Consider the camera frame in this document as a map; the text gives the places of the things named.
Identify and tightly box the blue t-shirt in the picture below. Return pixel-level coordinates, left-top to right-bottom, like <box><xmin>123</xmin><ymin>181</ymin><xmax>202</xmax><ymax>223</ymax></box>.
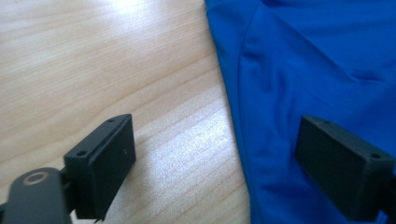
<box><xmin>204</xmin><ymin>0</ymin><xmax>396</xmax><ymax>224</ymax></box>

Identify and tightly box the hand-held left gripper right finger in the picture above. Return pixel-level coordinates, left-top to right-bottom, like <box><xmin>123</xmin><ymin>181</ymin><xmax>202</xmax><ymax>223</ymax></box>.
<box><xmin>294</xmin><ymin>115</ymin><xmax>396</xmax><ymax>222</ymax></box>

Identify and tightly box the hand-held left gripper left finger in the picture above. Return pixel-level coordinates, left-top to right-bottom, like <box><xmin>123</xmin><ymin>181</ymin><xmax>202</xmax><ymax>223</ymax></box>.
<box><xmin>64</xmin><ymin>113</ymin><xmax>137</xmax><ymax>222</ymax></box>

